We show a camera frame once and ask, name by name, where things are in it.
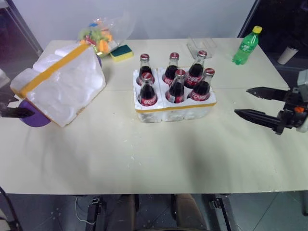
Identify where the brown rounded shape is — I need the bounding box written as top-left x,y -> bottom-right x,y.
171,193 -> 207,231

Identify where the yellow and green sponge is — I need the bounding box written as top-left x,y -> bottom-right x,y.
110,44 -> 134,63

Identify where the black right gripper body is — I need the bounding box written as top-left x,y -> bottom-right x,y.
278,87 -> 308,128

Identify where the glass cola bottle red cap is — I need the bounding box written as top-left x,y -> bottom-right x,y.
136,53 -> 154,86
137,72 -> 159,107
187,67 -> 216,102
162,52 -> 180,85
183,50 -> 208,90
165,69 -> 187,104

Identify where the white paper cup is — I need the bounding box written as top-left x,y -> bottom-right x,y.
277,46 -> 299,65

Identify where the clear plastic container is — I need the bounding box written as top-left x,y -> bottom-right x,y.
187,36 -> 218,59

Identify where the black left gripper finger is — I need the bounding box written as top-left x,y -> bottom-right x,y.
6,107 -> 35,119

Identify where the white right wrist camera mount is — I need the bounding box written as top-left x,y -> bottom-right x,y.
296,69 -> 308,133

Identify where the thin white cable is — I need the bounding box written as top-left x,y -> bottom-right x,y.
75,196 -> 96,226

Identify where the black cable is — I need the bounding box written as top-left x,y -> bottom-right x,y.
0,186 -> 18,231

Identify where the white foam lid yellow tape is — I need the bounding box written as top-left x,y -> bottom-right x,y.
10,44 -> 107,128

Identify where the black table leg bracket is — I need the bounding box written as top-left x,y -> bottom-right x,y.
208,195 -> 235,231
86,196 -> 101,225

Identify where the clear bag of colourful toys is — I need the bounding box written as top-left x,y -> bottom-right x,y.
77,11 -> 138,59

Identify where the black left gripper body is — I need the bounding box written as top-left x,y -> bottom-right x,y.
0,94 -> 19,119

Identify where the green soda bottle yellow cap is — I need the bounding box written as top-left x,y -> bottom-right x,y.
231,26 -> 263,66

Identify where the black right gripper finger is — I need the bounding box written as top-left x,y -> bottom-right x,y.
234,109 -> 284,136
246,87 -> 289,102

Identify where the white foam crate yellow tape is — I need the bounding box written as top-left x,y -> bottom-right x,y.
131,64 -> 218,124

